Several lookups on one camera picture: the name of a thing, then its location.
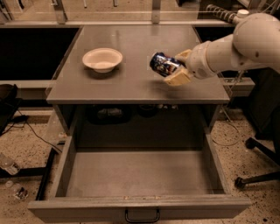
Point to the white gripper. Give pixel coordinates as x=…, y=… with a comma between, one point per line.
x=196, y=62

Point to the grey cabinet counter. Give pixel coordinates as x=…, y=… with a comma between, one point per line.
x=133, y=82

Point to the clear plastic bottle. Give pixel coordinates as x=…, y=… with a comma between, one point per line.
x=9, y=165

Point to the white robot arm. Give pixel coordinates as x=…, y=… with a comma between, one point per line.
x=255, y=43

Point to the grey open top drawer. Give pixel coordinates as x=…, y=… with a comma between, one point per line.
x=99, y=185

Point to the blue pepsi can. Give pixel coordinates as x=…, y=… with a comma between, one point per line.
x=164, y=65

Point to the white paper bowl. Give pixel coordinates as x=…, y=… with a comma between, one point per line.
x=102, y=60

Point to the black stand frame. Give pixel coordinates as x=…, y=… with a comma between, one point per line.
x=43, y=172

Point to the white power strip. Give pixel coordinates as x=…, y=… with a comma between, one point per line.
x=226, y=15

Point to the black drawer handle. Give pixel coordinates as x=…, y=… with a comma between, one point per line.
x=142, y=216

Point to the crumpled wrapper on floor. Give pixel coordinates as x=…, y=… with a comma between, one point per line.
x=20, y=193

